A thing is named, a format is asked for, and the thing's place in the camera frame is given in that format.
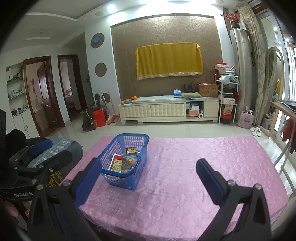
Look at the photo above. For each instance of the blue plastic basket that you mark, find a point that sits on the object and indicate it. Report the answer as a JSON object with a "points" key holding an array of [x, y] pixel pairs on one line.
{"points": [[138, 135]]}

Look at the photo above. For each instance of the toilet paper roll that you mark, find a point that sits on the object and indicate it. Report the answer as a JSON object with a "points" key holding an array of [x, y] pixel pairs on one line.
{"points": [[201, 115]]}

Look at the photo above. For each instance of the brown wooden door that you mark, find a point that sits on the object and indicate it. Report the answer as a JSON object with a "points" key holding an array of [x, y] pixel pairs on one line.
{"points": [[42, 92]]}

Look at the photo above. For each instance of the person's left hand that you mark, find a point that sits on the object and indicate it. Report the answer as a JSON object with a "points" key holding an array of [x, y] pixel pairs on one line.
{"points": [[12, 209]]}

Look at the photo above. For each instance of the black bag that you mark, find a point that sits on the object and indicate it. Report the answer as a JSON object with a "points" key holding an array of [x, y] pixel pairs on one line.
{"points": [[89, 120]]}

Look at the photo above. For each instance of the blue tissue box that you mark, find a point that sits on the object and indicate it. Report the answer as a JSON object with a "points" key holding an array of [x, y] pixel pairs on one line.
{"points": [[177, 93]]}

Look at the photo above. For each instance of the grey bin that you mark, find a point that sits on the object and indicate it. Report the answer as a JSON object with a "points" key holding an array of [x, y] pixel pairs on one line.
{"points": [[266, 122]]}

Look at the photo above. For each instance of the white slipper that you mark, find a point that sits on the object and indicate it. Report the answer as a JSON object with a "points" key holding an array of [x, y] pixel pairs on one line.
{"points": [[253, 131], [258, 132]]}

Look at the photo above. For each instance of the light blue cartoon snack packet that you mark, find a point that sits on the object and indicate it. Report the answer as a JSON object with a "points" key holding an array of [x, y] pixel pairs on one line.
{"points": [[130, 164]]}

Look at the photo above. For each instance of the white cupboard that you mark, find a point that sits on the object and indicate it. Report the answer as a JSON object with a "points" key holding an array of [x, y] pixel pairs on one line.
{"points": [[25, 125]]}

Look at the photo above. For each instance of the glass balcony door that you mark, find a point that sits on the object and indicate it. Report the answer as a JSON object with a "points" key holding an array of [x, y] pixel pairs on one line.
{"points": [[284, 34]]}

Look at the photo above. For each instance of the green folded cloth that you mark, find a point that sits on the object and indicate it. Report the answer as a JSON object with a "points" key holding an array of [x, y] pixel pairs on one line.
{"points": [[190, 95]]}

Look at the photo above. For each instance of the white wall shelf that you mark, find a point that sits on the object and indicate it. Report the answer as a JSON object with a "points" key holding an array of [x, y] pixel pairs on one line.
{"points": [[16, 92]]}

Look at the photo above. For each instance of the black router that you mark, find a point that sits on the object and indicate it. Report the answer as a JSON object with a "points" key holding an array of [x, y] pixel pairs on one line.
{"points": [[189, 89]]}

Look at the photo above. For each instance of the broom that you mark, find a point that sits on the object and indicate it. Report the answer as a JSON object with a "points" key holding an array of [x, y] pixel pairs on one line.
{"points": [[112, 119]]}

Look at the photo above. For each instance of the ceiling spotlight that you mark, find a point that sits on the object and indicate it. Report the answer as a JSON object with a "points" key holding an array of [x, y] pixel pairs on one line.
{"points": [[111, 8]]}

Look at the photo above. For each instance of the pink tote bag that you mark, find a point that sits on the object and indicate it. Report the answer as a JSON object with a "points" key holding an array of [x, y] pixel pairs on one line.
{"points": [[245, 119]]}

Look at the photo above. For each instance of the cardboard box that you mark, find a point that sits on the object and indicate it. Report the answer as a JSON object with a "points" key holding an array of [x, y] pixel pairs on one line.
{"points": [[208, 90]]}

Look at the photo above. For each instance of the red hanging garment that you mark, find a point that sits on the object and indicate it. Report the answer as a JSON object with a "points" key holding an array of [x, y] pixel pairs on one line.
{"points": [[288, 133]]}

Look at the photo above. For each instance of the white metal shelf rack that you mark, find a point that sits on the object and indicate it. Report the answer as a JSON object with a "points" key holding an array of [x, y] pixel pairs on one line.
{"points": [[219, 92]]}

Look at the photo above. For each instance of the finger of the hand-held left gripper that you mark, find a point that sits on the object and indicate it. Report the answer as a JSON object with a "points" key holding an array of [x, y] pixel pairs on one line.
{"points": [[60, 160], [40, 146]]}

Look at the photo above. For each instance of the yellow towel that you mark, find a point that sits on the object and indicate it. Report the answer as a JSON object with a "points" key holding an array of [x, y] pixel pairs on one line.
{"points": [[278, 88]]}

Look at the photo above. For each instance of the red white carton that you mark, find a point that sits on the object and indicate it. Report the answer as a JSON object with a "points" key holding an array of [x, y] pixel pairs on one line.
{"points": [[220, 65]]}

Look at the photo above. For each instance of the orange box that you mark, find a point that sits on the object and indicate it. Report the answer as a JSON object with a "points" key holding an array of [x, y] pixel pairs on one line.
{"points": [[192, 112]]}

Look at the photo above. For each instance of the grey floral chair cushion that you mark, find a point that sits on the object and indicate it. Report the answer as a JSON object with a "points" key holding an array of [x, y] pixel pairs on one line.
{"points": [[60, 146]]}

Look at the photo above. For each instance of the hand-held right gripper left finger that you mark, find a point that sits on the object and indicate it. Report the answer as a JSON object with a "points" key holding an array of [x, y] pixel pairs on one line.
{"points": [[87, 183]]}

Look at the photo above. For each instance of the black storage bin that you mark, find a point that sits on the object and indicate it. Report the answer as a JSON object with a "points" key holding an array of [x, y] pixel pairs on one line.
{"points": [[226, 120]]}

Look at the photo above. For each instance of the brown round wall disc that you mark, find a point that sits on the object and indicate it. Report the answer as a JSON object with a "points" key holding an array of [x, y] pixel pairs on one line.
{"points": [[106, 97], [101, 69]]}

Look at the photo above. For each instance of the patterned curtain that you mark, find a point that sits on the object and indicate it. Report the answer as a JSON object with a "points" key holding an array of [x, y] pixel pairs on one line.
{"points": [[256, 58]]}

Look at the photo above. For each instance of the pink quilted tablecloth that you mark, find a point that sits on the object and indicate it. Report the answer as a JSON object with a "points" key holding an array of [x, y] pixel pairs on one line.
{"points": [[185, 150]]}

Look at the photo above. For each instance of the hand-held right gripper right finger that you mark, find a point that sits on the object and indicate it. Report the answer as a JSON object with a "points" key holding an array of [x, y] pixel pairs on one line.
{"points": [[208, 183]]}

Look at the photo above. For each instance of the arched standing mirror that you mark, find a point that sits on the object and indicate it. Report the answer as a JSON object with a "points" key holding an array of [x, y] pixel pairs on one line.
{"points": [[268, 69]]}

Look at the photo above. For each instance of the light blue box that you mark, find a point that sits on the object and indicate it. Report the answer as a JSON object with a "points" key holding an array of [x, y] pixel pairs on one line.
{"points": [[195, 107]]}

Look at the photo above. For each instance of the wooden clothes rack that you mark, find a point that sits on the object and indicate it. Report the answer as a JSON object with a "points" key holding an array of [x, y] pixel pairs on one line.
{"points": [[276, 106]]}

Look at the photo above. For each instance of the white TV cabinet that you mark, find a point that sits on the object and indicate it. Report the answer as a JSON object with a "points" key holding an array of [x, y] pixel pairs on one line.
{"points": [[161, 110]]}

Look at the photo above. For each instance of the brown door frame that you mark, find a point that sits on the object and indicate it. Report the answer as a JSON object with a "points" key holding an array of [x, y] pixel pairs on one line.
{"points": [[79, 81]]}

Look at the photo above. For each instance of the white tower air conditioner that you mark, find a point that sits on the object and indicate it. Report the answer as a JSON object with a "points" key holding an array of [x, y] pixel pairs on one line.
{"points": [[241, 69]]}

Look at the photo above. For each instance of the yellow fringed cloth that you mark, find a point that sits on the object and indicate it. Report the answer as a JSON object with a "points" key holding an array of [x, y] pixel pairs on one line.
{"points": [[168, 60]]}

